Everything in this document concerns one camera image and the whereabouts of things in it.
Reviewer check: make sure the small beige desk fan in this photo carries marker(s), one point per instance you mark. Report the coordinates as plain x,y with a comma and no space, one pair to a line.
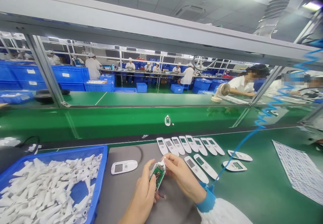
222,90

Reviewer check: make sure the row of white device covers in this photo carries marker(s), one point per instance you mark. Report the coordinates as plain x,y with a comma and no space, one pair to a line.
191,147

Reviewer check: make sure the white front shell with screen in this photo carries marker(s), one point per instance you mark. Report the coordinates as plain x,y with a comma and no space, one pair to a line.
124,167

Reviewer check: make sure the white oval shell with window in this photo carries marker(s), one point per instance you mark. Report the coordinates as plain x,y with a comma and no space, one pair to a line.
239,155
234,165

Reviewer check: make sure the long workbench with blue crates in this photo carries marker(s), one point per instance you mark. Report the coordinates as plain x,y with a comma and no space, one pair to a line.
156,78

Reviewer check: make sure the grey ribbed duct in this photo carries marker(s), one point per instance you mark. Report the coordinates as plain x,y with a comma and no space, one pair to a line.
273,9

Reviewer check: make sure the white shell with green circuit board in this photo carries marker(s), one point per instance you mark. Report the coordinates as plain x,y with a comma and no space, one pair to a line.
158,174

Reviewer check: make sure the grey metal shelf frame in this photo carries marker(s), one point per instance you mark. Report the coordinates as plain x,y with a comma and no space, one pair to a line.
161,39

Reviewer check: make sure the sheet of small labels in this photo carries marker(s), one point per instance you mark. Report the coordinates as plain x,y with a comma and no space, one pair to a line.
297,172

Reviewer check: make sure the grey work mat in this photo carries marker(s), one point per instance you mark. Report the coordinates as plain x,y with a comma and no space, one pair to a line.
121,196

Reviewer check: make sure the blue plastic bin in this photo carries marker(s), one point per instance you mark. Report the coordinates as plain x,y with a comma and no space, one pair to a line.
101,173

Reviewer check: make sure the person's right hand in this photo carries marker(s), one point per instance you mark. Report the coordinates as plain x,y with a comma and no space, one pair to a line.
188,177

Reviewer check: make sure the person's left hand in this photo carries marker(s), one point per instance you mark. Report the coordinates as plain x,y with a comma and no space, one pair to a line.
142,188

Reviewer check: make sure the blue crate with white parts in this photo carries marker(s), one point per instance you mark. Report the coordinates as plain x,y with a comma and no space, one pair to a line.
15,97

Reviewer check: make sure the white grooved tray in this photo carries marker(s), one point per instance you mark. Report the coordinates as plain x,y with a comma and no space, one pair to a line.
233,99

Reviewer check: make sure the pile of white plastic tips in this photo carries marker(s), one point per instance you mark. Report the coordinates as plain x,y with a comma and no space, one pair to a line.
48,191

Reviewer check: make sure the black round object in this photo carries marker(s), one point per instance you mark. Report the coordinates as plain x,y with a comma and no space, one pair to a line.
48,95

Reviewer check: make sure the small white device part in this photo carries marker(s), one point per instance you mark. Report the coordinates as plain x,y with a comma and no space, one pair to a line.
167,120

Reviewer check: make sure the stack of blue crates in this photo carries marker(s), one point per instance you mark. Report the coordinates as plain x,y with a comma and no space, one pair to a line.
32,75

